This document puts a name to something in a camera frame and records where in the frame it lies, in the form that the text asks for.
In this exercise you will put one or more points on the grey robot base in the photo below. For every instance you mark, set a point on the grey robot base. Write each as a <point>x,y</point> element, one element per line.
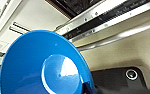
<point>121,80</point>

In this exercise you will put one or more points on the steel dishwasher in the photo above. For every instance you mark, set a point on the steel dishwasher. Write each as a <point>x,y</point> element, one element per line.
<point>101,20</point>

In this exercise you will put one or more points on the white two-door base cabinet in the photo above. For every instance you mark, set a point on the white two-door base cabinet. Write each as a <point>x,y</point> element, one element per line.
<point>27,16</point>

